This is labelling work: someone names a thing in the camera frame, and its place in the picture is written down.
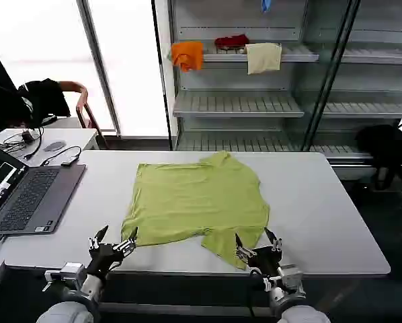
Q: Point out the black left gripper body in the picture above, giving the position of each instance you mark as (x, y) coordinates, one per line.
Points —
(101, 259)

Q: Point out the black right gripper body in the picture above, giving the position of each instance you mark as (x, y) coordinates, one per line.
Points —
(266, 259)

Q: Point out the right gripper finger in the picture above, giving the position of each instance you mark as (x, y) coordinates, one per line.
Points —
(275, 243)
(244, 252)

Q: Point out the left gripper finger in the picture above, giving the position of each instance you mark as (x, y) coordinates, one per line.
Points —
(127, 245)
(98, 238)

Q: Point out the green t-shirt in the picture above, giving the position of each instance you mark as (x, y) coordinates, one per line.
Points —
(194, 198)

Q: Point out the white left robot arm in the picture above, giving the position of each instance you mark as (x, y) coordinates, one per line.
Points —
(70, 303)

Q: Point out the grey open laptop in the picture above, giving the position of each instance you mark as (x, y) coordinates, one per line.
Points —
(33, 198)

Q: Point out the small white side table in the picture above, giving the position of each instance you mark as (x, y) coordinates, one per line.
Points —
(76, 138)

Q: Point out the black power adapter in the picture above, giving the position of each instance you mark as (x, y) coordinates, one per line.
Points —
(27, 137)

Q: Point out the brown wooden chair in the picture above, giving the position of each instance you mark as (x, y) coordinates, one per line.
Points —
(81, 107)

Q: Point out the black bag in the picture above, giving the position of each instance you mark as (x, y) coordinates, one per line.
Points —
(384, 148)

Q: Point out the grey metal shelf rack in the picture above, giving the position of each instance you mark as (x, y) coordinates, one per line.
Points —
(238, 101)

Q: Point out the black jacket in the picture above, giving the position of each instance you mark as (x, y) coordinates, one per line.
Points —
(46, 99)

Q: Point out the black rounded chair back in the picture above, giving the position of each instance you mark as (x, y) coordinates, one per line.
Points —
(2, 107)

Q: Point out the glass door shelf cabinet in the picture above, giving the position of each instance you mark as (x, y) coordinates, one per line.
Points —
(365, 84)

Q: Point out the grey window frame post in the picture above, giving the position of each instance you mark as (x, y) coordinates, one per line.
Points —
(98, 67)

